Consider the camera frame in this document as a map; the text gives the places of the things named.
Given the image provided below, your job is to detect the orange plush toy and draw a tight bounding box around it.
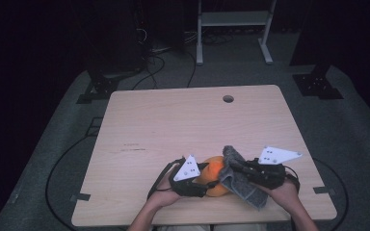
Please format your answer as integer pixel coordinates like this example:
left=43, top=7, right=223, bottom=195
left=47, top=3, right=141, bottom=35
left=194, top=155, right=231, bottom=197

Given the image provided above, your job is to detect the person's left hand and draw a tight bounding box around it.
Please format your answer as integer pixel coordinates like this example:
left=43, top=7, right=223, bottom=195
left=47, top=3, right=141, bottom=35
left=146, top=172, right=183, bottom=210

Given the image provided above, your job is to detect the hand-held gripper black cable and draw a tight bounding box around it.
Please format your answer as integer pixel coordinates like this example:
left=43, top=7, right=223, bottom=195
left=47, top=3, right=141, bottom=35
left=283, top=164, right=302, bottom=194
left=146, top=158, right=187, bottom=200

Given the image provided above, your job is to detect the black stand base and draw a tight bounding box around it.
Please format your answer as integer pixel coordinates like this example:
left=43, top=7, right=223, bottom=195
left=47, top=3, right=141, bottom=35
left=75, top=72, right=120, bottom=105
left=292, top=63, right=345, bottom=101

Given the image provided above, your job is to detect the tangle of black cables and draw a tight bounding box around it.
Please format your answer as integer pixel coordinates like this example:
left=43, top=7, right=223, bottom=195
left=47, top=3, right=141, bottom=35
left=130, top=27, right=198, bottom=91

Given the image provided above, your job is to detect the grey fuzzy cloth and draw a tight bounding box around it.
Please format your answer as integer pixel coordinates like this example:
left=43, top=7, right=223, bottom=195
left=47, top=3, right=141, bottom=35
left=219, top=144, right=270, bottom=212

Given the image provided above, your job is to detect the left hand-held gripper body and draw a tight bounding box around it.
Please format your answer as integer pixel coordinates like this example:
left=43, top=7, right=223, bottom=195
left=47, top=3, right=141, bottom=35
left=168, top=154, right=209, bottom=198

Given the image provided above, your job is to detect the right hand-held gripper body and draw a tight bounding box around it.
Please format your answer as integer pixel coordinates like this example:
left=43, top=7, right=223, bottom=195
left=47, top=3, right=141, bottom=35
left=243, top=145, right=304, bottom=190

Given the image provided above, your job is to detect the left hand-held gripper black cable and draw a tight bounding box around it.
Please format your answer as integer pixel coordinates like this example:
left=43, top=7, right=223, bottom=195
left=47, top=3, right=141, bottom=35
left=146, top=158, right=187, bottom=200

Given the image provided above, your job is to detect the person's right hand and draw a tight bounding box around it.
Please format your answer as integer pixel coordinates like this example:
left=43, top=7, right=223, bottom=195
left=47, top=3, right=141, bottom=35
left=259, top=177, right=301, bottom=216

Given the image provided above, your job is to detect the black floor cable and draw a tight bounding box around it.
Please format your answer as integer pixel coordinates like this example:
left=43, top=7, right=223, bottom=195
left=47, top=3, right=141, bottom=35
left=44, top=134, right=93, bottom=231
left=312, top=158, right=350, bottom=231

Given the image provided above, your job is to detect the right hand-held gripper black cable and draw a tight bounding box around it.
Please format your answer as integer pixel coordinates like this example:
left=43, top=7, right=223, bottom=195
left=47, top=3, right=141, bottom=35
left=283, top=164, right=302, bottom=194

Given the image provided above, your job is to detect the black tape strip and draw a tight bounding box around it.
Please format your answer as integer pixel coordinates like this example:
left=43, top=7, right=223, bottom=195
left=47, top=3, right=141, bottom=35
left=69, top=192, right=92, bottom=203
left=312, top=186, right=337, bottom=197

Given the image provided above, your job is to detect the white metal stand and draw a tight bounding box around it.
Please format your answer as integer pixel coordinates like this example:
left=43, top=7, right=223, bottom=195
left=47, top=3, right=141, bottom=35
left=196, top=0, right=278, bottom=66

